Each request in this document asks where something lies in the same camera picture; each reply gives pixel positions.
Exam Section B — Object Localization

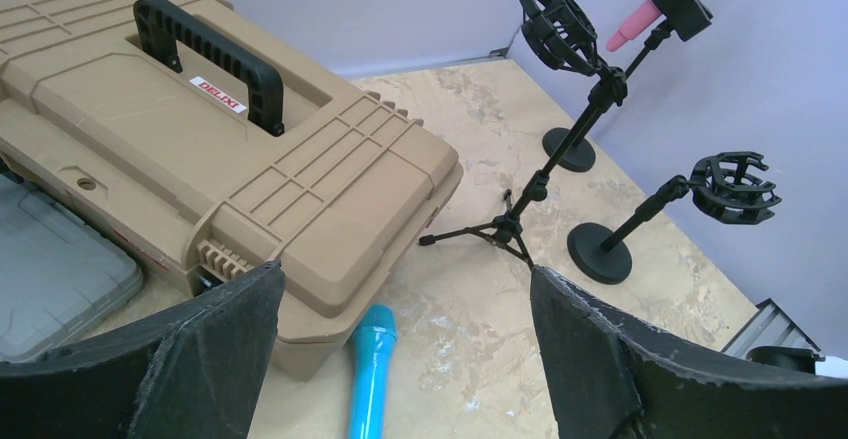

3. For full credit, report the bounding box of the tan plastic toolbox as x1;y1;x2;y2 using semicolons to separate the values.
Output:
1;0;463;381

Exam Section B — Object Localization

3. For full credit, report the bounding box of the black round-base clip stand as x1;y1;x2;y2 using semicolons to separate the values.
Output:
522;0;713;173

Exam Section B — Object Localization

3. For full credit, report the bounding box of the black tripod microphone stand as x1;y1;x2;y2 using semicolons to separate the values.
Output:
418;0;629;272

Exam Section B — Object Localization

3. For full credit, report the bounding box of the black round-base shock-mount stand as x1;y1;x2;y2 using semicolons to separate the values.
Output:
566;151;783;286

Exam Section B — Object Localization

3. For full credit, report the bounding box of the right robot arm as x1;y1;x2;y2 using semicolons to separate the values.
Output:
746;346;847;379

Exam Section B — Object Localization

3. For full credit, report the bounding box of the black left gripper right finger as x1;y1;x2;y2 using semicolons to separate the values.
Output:
530;266;847;438

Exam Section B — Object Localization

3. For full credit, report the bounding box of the aluminium frame rail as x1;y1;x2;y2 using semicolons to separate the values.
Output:
721;298;822;358

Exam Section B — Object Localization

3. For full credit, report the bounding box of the blue microphone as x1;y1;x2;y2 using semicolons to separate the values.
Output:
348;304;398;439

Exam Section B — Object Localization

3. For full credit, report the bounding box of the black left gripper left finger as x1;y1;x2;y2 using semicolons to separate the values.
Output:
1;261;286;438

